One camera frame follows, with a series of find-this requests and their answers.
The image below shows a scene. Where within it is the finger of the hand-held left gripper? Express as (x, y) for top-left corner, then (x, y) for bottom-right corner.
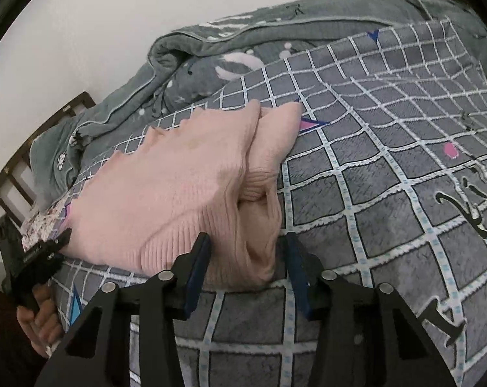
(23, 228), (73, 256)

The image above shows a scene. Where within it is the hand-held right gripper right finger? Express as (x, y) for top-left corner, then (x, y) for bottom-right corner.
(281, 232), (458, 387)

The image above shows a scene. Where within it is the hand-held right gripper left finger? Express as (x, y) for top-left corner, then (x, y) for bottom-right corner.
(34, 232), (212, 387)

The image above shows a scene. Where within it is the pink knit sweater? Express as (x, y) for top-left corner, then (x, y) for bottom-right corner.
(62, 99), (304, 292)

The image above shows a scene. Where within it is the person's left hand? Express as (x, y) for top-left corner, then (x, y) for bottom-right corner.
(16, 282), (65, 358)

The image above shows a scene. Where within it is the floral bed sheet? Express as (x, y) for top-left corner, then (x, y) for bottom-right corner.
(21, 205), (72, 251)

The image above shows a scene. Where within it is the grey checked star blanket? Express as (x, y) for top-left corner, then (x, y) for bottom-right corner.
(21, 16), (487, 387)

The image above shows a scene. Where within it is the dark wooden headboard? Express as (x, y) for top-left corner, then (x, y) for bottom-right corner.
(0, 92), (96, 234)

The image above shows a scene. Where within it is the grey-green printed quilt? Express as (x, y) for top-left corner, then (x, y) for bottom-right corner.
(29, 0), (487, 210)

